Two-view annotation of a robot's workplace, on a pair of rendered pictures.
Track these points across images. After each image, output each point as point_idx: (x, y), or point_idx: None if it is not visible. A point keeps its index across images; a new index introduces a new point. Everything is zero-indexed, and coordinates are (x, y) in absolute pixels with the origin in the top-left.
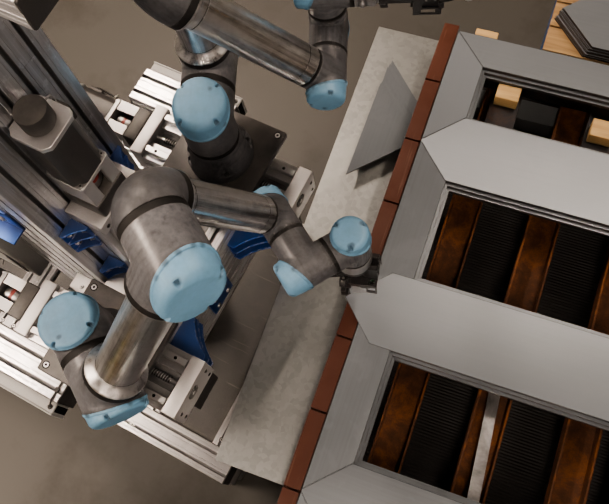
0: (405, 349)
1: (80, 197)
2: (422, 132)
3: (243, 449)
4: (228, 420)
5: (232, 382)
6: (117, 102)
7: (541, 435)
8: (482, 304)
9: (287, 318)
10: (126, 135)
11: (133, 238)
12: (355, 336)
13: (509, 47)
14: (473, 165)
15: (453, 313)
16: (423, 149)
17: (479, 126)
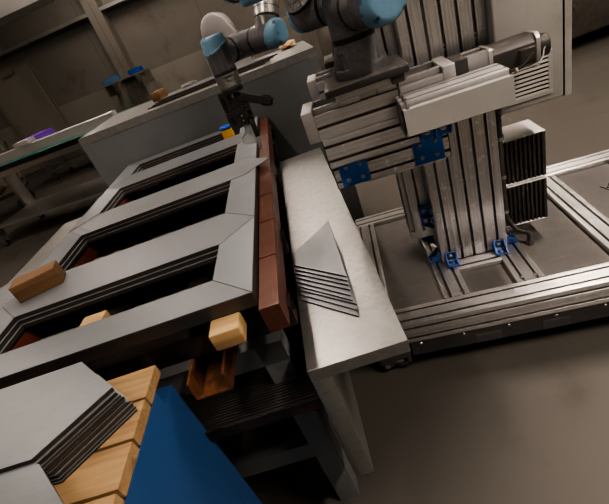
0: (225, 167)
1: None
2: (259, 227)
3: (309, 154)
4: (372, 232)
5: (386, 244)
6: (488, 48)
7: None
8: (185, 195)
9: (321, 179)
10: (454, 54)
11: None
12: (255, 155)
13: (185, 310)
14: (205, 228)
15: (202, 185)
16: (249, 213)
17: (205, 246)
